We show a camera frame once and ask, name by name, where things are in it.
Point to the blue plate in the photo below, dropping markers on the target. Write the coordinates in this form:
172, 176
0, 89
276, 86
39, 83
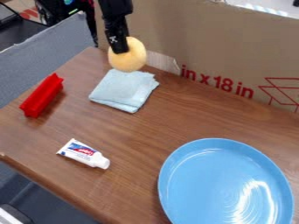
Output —
217, 181

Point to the yellow ball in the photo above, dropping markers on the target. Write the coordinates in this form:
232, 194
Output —
132, 60

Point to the light blue folded cloth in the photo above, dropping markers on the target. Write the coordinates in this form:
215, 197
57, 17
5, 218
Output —
124, 90

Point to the red plastic block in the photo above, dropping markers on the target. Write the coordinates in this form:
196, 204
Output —
41, 96

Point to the white toothpaste tube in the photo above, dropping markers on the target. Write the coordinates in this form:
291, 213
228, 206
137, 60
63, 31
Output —
81, 153

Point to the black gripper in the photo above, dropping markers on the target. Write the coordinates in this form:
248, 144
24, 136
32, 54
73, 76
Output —
113, 12

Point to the cardboard box wall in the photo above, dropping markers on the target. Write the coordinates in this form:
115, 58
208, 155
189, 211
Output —
235, 49

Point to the black equipment in background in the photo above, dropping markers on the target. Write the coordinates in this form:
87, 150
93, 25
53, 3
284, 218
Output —
56, 10

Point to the grey fabric partition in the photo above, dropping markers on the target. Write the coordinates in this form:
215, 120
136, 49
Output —
29, 61

